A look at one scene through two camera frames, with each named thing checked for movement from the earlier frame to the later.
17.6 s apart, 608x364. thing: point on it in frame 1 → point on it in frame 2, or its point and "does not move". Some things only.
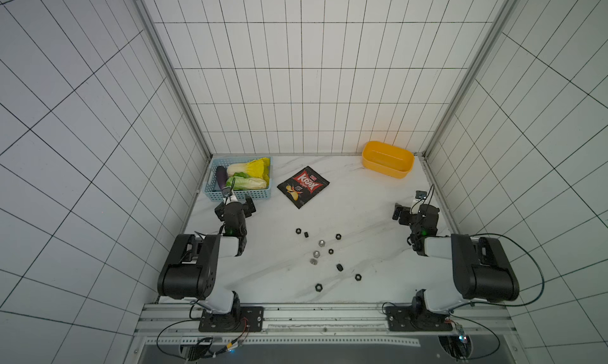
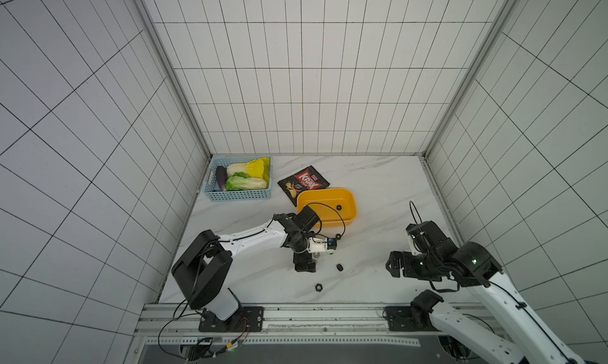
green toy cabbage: (241, 180) does not move
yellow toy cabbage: (259, 168) does not move
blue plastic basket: (214, 192) does not move
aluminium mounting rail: (179, 324) does not move
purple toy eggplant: (222, 176) does not move
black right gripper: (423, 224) → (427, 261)
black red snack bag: (303, 185) does not move
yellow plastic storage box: (386, 159) → (334, 207)
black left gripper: (248, 207) → (302, 267)
